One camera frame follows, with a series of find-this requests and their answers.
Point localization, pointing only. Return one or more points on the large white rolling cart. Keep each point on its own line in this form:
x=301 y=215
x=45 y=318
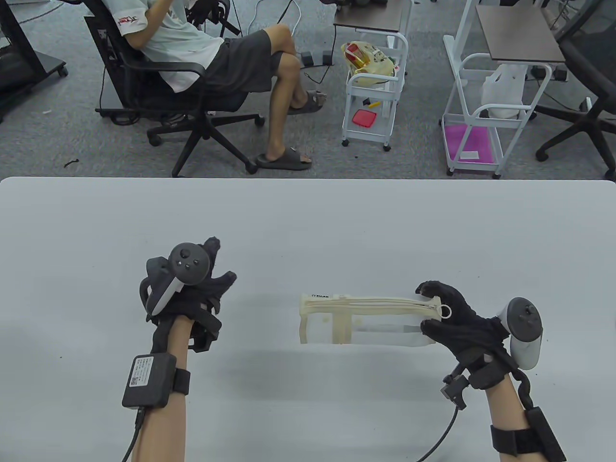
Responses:
x=486 y=113

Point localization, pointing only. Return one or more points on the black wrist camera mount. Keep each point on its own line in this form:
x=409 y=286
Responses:
x=476 y=378
x=204 y=334

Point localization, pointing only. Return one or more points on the brown-top white-frame table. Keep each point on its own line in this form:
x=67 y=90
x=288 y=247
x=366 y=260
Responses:
x=519 y=36

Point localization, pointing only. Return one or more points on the magenta mat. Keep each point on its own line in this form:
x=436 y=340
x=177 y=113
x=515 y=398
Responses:
x=457 y=139

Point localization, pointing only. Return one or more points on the small white rolling cart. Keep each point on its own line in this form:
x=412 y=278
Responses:
x=390 y=110

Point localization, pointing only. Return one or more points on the brown-top side table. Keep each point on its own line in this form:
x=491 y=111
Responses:
x=368 y=14

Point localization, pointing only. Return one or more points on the white plastic bag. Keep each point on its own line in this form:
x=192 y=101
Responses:
x=503 y=91

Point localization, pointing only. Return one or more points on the black grey hand controller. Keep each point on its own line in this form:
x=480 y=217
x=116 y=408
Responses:
x=187 y=262
x=524 y=332

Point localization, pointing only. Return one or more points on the person's right hand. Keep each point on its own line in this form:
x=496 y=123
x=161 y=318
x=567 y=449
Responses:
x=462 y=327

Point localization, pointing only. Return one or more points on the small white card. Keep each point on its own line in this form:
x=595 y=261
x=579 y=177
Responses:
x=469 y=155

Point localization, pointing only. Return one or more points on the yellow plastic bag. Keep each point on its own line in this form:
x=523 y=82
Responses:
x=368 y=65

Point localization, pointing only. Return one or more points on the black office chair with armrests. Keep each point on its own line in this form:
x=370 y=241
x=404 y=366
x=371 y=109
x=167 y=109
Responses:
x=192 y=103

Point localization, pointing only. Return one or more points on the small yellow tool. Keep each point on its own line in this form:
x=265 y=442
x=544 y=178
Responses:
x=371 y=103

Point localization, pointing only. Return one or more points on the person's left forearm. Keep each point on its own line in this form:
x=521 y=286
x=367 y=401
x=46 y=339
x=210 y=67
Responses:
x=163 y=433

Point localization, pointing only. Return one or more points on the small black floor scrap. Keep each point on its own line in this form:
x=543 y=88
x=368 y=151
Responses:
x=71 y=163

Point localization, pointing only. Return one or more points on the black mesh office chair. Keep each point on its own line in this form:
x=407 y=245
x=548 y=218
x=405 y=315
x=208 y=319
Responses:
x=587 y=43

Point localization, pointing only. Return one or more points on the person's right forearm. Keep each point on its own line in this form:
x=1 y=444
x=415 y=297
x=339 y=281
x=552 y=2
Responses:
x=505 y=409

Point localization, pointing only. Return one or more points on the person's left hand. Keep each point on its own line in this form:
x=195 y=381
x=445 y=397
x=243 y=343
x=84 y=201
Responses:
x=202 y=296

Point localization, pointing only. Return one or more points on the dark slipper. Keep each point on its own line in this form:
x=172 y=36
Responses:
x=308 y=103
x=284 y=161

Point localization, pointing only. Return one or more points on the clear beige-trimmed pencil pouch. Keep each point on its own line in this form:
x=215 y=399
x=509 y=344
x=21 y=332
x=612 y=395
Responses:
x=337 y=308

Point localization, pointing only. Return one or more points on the black power adapter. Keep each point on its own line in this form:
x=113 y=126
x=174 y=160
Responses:
x=308 y=59

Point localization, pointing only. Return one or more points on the red square lid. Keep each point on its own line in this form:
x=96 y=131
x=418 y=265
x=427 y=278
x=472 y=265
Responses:
x=365 y=118

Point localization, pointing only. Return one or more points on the black wheeled stand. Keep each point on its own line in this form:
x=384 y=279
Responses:
x=21 y=53

